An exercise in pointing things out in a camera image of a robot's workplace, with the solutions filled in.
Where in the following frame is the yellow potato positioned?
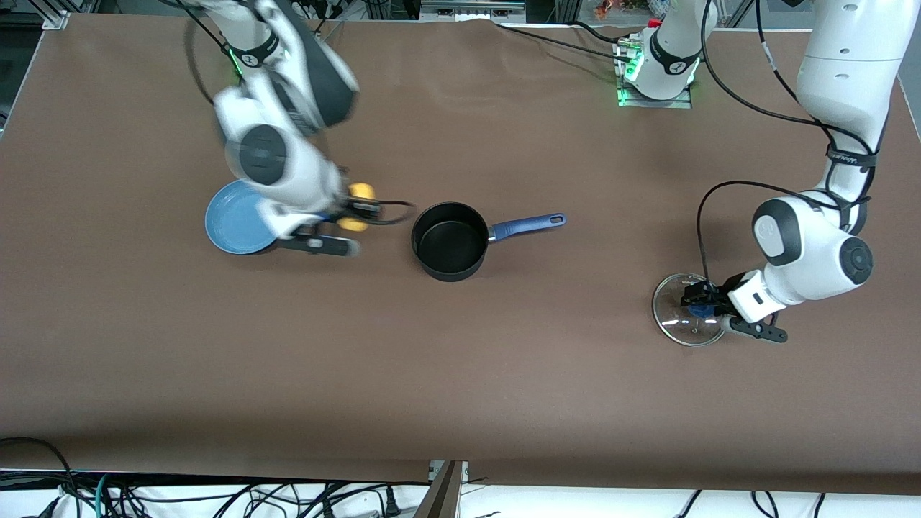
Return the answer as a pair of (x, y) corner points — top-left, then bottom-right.
(337, 183), (379, 233)

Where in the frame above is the glass lid with blue knob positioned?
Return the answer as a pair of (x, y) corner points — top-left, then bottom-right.
(652, 272), (729, 348)

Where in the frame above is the blue round plate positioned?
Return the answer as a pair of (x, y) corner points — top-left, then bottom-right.
(205, 179), (283, 255)

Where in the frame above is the brown table cover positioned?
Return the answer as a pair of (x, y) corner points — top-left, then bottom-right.
(0, 13), (921, 497)

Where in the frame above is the colourful toy pile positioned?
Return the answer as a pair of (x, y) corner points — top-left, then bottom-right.
(593, 0), (648, 19)

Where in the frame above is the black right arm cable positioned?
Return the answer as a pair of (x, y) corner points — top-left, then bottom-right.
(162, 0), (419, 227)

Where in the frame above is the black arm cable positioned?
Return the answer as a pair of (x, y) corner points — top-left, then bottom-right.
(695, 0), (877, 290)
(162, 0), (419, 227)

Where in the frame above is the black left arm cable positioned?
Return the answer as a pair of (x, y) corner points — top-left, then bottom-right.
(695, 0), (877, 290)

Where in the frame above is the black pot with blue handle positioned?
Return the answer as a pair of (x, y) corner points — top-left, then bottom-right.
(411, 201), (568, 283)

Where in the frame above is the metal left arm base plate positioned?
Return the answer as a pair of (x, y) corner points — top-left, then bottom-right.
(614, 36), (696, 109)

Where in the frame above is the aluminium frame rail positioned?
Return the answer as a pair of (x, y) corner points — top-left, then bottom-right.
(420, 0), (527, 22)

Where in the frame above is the long black table cable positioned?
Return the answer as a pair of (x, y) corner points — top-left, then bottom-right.
(495, 23), (634, 62)

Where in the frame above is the short black table cable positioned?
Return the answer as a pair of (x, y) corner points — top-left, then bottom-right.
(572, 20), (624, 44)

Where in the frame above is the black looped floor cable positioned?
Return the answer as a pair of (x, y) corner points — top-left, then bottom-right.
(0, 437), (81, 518)

